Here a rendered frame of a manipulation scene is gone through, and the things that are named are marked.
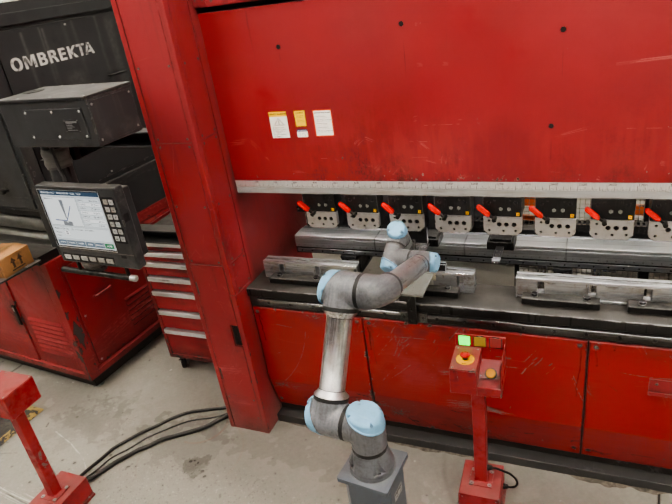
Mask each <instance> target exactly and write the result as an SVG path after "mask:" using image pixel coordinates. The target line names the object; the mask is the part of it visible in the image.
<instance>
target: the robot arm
mask: <svg viewBox="0 0 672 504"><path fill-rule="evenodd" d="M387 235H388V237H387V241H386V245H385V249H384V252H383V256H382V259H381V264H380V268H381V269H382V270H383V271H384V273H382V274H380V275H377V274H367V273H359V272H351V271H344V270H329V271H327V272H326V273H325V274H324V275H323V276H322V278H321V279H320V281H319V284H318V288H317V297H318V301H319V302H320V303H322V304H323V309H322V310H323V311H324V313H325V314H326V325H325V335H324V344H323V354H322V364H321V373H320V383H319V388H318V389H317V390H316V391H315V392H314V395H313V396H311V397H310V398H309V399H308V401H307V405H306V406H305V413H304V416H305V423H306V425H307V427H308V428H309V430H311V431H312V432H315V433H317V434H319V435H325V436H328V437H331V438H335V439H338V440H342V441H346V442H349V443H351V446H352V451H351V455H350V459H349V466H350V471H351V473H352V475H353V476H354V477H355V478H356V479H357V480H359V481H361V482H364V483H370V484H373V483H379V482H382V481H384V480H386V479H387V478H389V477H390V476H391V475H392V474H393V472H394V470H395V467H396V462H395V456H394V453H393V452H392V450H391V449H390V447H389V445H388V442H387V434H386V421H385V418H384V414H383V411H382V409H381V408H380V407H379V406H378V405H377V404H376V403H374V402H372V401H368V400H360V402H358V401H355V402H353V403H351V404H349V395H348V394H347V392H346V391H345V387H346V377H347V367H348V358H349V348H350V338H351V329H352V319H353V317H354V316H356V315H357V314H358V309H362V310H372V309H377V308H380V307H383V306H386V305H388V304H390V303H392V302H394V301H395V300H397V299H398V298H399V297H400V296H401V294H402V292H403V290H404V289H405V288H407V287H408V286H409V285H410V284H412V283H413V282H414V281H415V280H417V279H418V278H419V277H420V276H422V275H423V274H424V273H426V272H429V273H431V272H437V271H438V269H439V267H440V256H439V254H438V253H435V252H431V251H429V252H428V251H419V250H415V249H416V246H417V244H416V241H415V239H411V238H410V235H409V233H408V229H407V227H406V226H405V224H404V223H403V222H401V221H399V220H398V221H392V222H391V223H390V224H389V225H388V226H387ZM412 241H414V243H412Z"/></svg>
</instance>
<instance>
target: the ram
mask: <svg viewBox="0 0 672 504"><path fill-rule="evenodd" d="M198 18H199V22H200V27H201V31H202V35H203V40H204V44H205V49H206V53H207V58H208V62H209V67H210V71H211V75H212V80H213V84H214V89H215V93H216V98H217V102H218V107H219V111H220V116H221V120H222V124H223V129H224V133H225V138H226V142H227V147H228V151H229V156H230V160H231V164H232V169H233V173H234V178H235V181H390V182H551V183H672V0H293V1H286V2H278V3H270V4H262V5H254V6H247V7H239V8H231V9H223V10H215V11H208V12H203V13H199V14H198ZM326 109H331V115H332V122H333V129H334V136H316V132H315V125H314V119H313V113H312V110H326ZM301 110H304V113H305V119H306V126H299V127H296V123H295V117H294V111H301ZM282 111H286V116H287V122H288V128H289V134H290V138H273V135H272V130H271V124H270V119H269V114H268V112H282ZM299 129H307V132H308V137H298V135H297V130H299ZM237 192H238V193H298V194H362V195H426V196H491V197H555V198H620V199H672V192H652V191H562V190H472V189H382V188H292V187H237Z"/></svg>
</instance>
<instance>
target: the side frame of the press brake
mask: <svg viewBox="0 0 672 504"><path fill-rule="evenodd" d="M110 1H111V5H112V8H113V12H114V15H115V19H116V22H117V26H118V29H119V33H120V36H121V40H122V44H123V47H124V51H125V54H126V58H127V61H128V65H129V68H130V72H131V75H132V79H133V82H134V86H135V89H136V93H137V96H138V100H139V103H140V107H141V110H142V114H143V117H144V121H145V125H146V128H147V132H148V135H149V139H150V142H151V146H152V149H153V153H154V156H155V160H156V163H157V167H158V170H159V174H160V177H161V181H162V184H163V188H164V191H165V195H166V198H167V202H168V206H169V209H170V213H171V216H172V220H173V223H174V227H175V230H176V234H177V237H178V241H179V244H180V248H181V251H182V255H183V258H184V262H185V265H186V269H187V272H188V276H189V279H190V283H191V287H192V290H193V294H194V297H195V301H196V304H197V308H198V311H199V315H200V318H201V322H202V325H203V329H204V332H205V336H206V339H207V343H208V346H209V350H210V353H211V357H212V360H213V364H214V368H215V371H216V375H217V378H218V382H219V385H220V389H221V392H222V396H223V399H224V403H225V406H226V410H227V413H228V417H229V420H230V424H231V426H233V427H240V428H245V429H250V430H255V431H260V432H265V433H270V432H271V430H272V429H273V427H274V426H275V424H276V423H277V421H278V415H277V414H278V412H279V411H280V409H281V408H282V404H281V402H280V400H279V398H278V396H277V393H276V391H275V389H274V387H273V385H272V382H271V380H270V378H269V375H268V371H267V367H266V362H265V358H264V354H263V349H262V345H261V341H260V337H259V332H258V328H257V324H256V320H255V315H254V311H253V307H252V304H251V299H250V296H248V293H247V289H246V288H247V287H248V286H249V285H250V284H251V283H252V282H253V281H254V280H255V279H256V278H257V277H258V276H259V275H260V274H261V272H262V271H263V270H264V264H263V260H264V259H265V258H266V257H267V256H268V255H272V256H287V257H303V258H313V256H312V253H309V252H297V247H296V242H295V234H296V233H297V232H298V231H299V230H300V229H301V228H302V227H304V226H305V225H307V222H306V216H305V212H297V206H296V205H298V204H297V202H298V201H302V202H303V199H302V194H298V193H238V192H237V187H236V183H235V178H234V173H233V169H232V164H231V160H230V156H229V151H228V147H227V142H226V138H225V133H224V129H223V124H222V120H221V116H220V111H219V107H218V102H217V98H216V93H215V89H214V84H213V80H212V75H211V71H210V67H209V62H208V58H207V53H206V49H205V44H204V40H203V35H202V31H201V27H200V22H199V18H198V14H199V13H203V12H208V8H207V7H205V8H197V9H195V8H194V6H193V2H192V0H110Z"/></svg>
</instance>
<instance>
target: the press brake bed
mask: <svg viewBox="0 0 672 504"><path fill-rule="evenodd" d="M250 299H251V304H252V307H253V311H254V315H255V320H256V324H257V328H258V332H259V337H260V341H261V345H262V349H263V354H264V358H265V362H266V367H267V371H268V375H269V378H270V380H271V382H272V385H273V387H274V389H275V391H276V393H277V396H278V398H279V400H280V402H281V404H282V408H281V409H280V411H279V412H278V414H277V415H278V420H279V421H284V422H290V423H296V424H301V425H306V423H305V416H304V413H305V406H306V405H307V401H308V399H309V398H310V397H311V396H313V395H314V392H315V391H316V390H317V389H318V388H319V383H320V373H321V364H322V354H323V344H324V335H325V325H326V314H325V313H324V311H323V310H322V309H323V304H322V303H320V302H309V301H298V300H288V299H277V298H267V297H256V296H250ZM417 319H418V323H417V325H415V324H408V314H407V311H404V310H393V309H383V308H377V309H372V310H362V309H358V314H357V315H356V316H354V317H353V319H352V329H351V338H350V348H349V358H348V367H347V377H346V387H345V391H346V392H347V394H348V395H349V404H351V403H353V402H355V401H358V402H360V400H368V401H372V402H374V403H376V404H377V405H378V406H379V407H380V408H381V409H382V411H383V414H384V418H385V421H386V434H387V441H392V442H397V443H403V444H409V445H414V446H419V447H424V448H430V449H435V450H440V451H446V452H452V453H457V454H462V455H468V456H473V457H474V449H473V425H472V402H471V395H469V394H461V393H453V392H450V378H449V367H450V364H451V360H452V357H453V353H454V350H455V346H456V343H455V333H461V334H473V335H484V336H495V337H505V344H506V345H505V365H506V374H505V380H504V387H503V393H502V398H493V397H486V404H487V440H488V460H493V461H498V462H503V463H509V464H514V465H519V466H525V467H530V468H535V469H541V470H546V471H551V472H557V473H562V474H568V475H574V476H580V477H587V478H594V479H599V480H603V481H608V482H614V483H619V484H624V485H628V486H633V487H640V488H647V489H651V490H656V491H660V492H665V493H669V494H672V398H666V397H658V396H650V395H648V386H649V379H650V378H651V379H659V380H667V381H672V336H668V335H657V334H646V333H636V332H625V331H615V330H604V329H594V328H583V327H573V326H562V325H552V324H541V323H530V322H520V321H509V320H499V319H488V318H478V317H467V316H457V315H446V314H436V313H425V312H417ZM306 426H307V425H306Z"/></svg>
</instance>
